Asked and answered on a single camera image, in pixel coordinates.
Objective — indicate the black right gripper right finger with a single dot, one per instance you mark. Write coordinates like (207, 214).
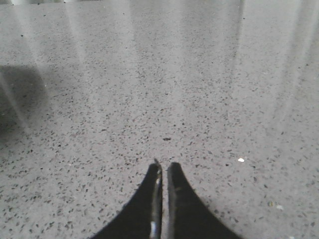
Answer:
(189, 218)

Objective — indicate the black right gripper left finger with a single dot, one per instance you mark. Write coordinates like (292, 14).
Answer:
(141, 217)

